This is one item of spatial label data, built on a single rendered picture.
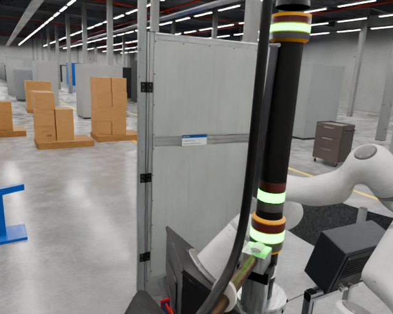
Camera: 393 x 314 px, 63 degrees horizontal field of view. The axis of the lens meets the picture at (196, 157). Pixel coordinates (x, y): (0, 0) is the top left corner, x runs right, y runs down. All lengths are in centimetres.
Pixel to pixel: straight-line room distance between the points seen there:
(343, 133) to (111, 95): 547
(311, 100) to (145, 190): 842
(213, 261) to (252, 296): 75
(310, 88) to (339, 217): 798
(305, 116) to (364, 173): 929
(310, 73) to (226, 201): 787
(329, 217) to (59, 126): 648
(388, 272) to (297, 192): 41
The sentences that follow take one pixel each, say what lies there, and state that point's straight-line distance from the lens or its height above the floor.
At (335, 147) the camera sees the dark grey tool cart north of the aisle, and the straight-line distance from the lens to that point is 734.
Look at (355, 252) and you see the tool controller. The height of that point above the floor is 122.
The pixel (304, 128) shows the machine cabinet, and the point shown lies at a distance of 1028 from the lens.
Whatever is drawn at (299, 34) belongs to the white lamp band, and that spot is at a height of 179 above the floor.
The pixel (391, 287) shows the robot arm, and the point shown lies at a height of 135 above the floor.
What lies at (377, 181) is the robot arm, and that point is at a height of 149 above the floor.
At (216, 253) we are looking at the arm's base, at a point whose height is 114.
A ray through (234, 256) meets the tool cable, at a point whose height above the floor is 157.
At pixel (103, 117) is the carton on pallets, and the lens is 851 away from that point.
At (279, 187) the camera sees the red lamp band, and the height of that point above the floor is 161.
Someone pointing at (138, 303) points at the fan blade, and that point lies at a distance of 45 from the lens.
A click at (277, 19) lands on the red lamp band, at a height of 180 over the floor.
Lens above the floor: 174
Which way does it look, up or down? 14 degrees down
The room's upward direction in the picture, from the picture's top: 3 degrees clockwise
